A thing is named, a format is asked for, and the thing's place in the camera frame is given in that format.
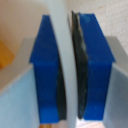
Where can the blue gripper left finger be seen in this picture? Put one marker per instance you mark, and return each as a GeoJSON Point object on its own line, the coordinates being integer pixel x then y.
{"type": "Point", "coordinates": [45, 73]}

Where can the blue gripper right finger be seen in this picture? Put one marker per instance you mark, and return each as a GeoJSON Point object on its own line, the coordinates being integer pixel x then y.
{"type": "Point", "coordinates": [96, 73]}

